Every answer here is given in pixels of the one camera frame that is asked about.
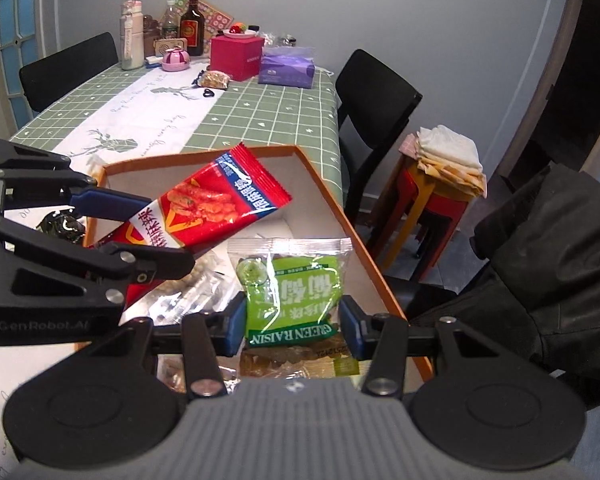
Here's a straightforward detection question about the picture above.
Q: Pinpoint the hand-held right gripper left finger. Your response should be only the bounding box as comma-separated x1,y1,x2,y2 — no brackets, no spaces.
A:
97,292,248,400

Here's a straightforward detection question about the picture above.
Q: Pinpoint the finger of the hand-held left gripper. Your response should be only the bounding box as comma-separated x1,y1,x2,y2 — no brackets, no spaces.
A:
0,135,151,223
0,210,196,311

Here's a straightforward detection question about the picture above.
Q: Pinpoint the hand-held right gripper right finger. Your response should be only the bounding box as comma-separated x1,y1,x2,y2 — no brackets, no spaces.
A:
338,295,496,396

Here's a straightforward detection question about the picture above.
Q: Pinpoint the green raisin packet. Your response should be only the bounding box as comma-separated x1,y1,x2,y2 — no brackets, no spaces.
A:
227,237,361,381

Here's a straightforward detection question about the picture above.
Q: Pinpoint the red snack packet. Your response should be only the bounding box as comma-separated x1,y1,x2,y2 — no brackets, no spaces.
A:
85,144,293,313

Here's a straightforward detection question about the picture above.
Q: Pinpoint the orange cardboard box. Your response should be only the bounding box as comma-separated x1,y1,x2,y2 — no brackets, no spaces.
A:
89,145,433,382

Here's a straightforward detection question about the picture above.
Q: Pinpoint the black snack packet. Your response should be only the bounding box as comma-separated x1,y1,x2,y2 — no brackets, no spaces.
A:
34,212,87,247

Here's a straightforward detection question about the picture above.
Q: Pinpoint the white deer print table runner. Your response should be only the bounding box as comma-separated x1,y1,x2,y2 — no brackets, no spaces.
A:
0,66,216,480

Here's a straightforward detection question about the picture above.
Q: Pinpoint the red and wood stool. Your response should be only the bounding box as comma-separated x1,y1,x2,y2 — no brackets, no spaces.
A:
375,160,469,281

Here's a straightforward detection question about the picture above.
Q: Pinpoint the black chair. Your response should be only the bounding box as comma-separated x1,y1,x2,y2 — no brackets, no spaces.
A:
335,49,424,221
19,32,120,113

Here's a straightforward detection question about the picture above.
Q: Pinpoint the pink round container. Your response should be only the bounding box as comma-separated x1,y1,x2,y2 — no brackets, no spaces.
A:
161,46,190,72

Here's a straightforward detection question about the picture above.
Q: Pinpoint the small clear nut packet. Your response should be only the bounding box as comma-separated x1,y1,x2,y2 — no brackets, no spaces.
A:
200,70,231,91

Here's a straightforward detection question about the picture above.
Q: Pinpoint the white tall bottle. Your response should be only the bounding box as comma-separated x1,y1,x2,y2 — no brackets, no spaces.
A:
120,0,146,71

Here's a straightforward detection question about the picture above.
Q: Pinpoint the small wooden box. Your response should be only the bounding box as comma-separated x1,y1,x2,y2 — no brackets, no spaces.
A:
152,37,188,56

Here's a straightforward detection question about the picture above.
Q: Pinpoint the pink square box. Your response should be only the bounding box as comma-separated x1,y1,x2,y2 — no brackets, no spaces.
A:
210,35,265,82

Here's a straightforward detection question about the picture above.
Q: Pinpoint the clear plastic water bottle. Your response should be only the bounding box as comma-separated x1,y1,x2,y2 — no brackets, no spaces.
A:
160,1,182,41

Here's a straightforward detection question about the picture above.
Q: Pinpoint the dark brown glass bottle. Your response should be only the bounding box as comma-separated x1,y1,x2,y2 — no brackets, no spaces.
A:
180,0,206,57

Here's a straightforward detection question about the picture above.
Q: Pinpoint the dark jacket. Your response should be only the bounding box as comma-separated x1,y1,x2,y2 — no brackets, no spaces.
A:
410,162,600,406

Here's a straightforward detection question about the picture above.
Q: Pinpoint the stack of folded cloths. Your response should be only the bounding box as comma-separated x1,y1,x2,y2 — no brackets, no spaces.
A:
399,125,489,199

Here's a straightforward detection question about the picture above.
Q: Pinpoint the blue glass panel door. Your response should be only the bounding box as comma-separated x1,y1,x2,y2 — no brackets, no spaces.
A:
0,0,42,106

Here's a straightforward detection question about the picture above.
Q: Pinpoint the colourful patterned board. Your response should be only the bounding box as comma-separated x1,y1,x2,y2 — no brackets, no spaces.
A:
169,0,236,37

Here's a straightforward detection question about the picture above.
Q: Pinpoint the plate of red fruit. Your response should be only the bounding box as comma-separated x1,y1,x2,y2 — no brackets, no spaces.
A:
223,22,257,39

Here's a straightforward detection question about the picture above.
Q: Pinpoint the purple tissue pack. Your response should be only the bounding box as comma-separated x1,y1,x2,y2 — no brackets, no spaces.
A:
257,46,316,90

